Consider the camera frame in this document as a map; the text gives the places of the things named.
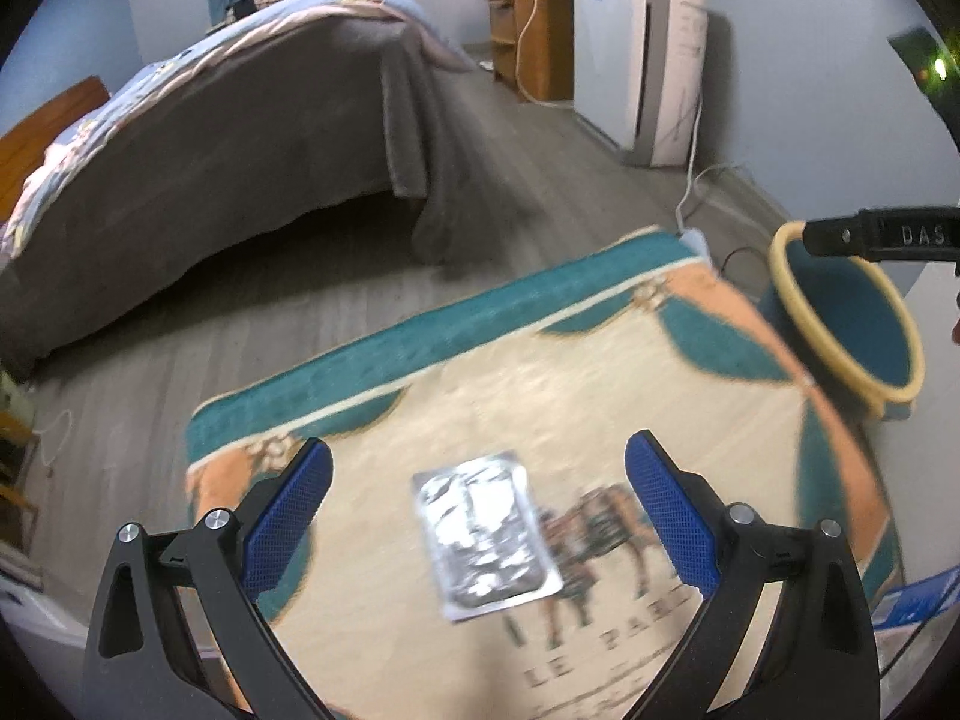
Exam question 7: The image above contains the wooden headboard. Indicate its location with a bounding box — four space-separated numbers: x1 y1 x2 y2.
0 75 113 223

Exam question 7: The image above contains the teal bin with yellow rim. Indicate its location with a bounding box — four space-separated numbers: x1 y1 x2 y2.
757 220 926 422

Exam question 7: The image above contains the teal and orange printed rug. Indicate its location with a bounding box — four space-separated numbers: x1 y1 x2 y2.
184 225 902 720

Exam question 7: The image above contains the wooden cabinet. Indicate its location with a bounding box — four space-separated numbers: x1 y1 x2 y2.
485 0 577 103

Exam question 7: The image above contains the silver foil blister pack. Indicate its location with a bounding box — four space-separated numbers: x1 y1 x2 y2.
410 449 566 624

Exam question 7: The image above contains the looped white cable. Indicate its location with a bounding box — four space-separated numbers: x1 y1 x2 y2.
693 163 752 205

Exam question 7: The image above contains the blue printed box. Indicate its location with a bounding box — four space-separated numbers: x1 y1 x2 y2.
870 568 960 632

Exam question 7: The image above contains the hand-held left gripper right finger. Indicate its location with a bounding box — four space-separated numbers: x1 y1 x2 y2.
622 430 881 720

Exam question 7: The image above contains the white appliance cable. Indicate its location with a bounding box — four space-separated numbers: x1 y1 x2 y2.
676 94 704 230

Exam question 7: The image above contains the white floor appliance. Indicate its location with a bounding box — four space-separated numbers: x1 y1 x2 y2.
573 0 710 169

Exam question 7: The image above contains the bed with brown cover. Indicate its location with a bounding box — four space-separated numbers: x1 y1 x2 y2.
0 11 527 385

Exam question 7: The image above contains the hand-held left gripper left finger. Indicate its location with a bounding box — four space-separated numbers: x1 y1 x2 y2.
82 436 335 720

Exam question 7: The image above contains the black cable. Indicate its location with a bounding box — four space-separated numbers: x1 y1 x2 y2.
715 246 771 276

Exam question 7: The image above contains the light blue printed duvet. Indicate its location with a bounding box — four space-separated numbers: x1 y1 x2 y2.
0 0 478 265

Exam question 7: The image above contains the white cable at cabinet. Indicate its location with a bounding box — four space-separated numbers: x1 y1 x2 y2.
513 0 575 103

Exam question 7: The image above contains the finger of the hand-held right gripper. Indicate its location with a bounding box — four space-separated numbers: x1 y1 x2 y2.
802 205 960 264

